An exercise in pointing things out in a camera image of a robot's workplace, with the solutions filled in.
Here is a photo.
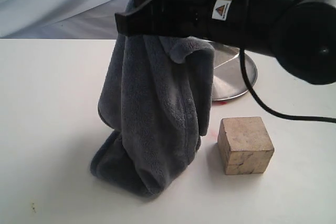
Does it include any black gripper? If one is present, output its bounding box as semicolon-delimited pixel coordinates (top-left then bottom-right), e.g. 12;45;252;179
115;0;250;48

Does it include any grey fleece towel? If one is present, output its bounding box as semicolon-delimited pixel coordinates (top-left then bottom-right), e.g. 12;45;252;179
90;0;216;200

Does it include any wooden cube block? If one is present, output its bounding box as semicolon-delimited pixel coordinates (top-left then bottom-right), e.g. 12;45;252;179
217;117;275;175

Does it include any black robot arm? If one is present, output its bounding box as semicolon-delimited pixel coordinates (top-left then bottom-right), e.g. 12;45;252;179
115;0;335;85

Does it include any round stainless steel plate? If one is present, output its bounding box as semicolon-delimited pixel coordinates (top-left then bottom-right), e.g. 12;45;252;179
210;42;248;101

